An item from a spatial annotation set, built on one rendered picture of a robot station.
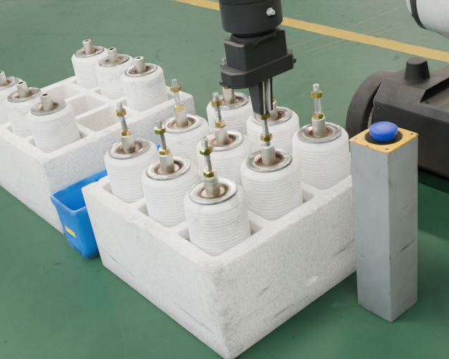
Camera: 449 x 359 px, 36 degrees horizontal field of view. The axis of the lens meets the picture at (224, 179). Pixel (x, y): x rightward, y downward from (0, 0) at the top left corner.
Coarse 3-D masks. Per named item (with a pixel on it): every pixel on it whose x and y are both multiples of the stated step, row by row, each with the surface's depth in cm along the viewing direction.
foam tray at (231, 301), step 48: (96, 192) 124; (336, 192) 113; (96, 240) 131; (144, 240) 113; (288, 240) 107; (336, 240) 116; (144, 288) 123; (192, 288) 106; (240, 288) 104; (288, 288) 111; (240, 336) 107
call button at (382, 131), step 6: (372, 126) 99; (378, 126) 98; (384, 126) 98; (390, 126) 98; (396, 126) 98; (372, 132) 97; (378, 132) 97; (384, 132) 96; (390, 132) 96; (396, 132) 97; (378, 138) 97; (384, 138) 97; (390, 138) 97
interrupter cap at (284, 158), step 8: (256, 152) 113; (280, 152) 112; (288, 152) 111; (248, 160) 111; (256, 160) 111; (280, 160) 110; (288, 160) 109; (256, 168) 108; (264, 168) 108; (272, 168) 108; (280, 168) 107
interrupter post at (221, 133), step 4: (216, 128) 117; (220, 128) 116; (224, 128) 117; (216, 132) 117; (220, 132) 117; (224, 132) 117; (216, 136) 117; (220, 136) 117; (224, 136) 117; (216, 140) 118; (220, 140) 117; (224, 140) 117; (228, 140) 118; (220, 144) 118
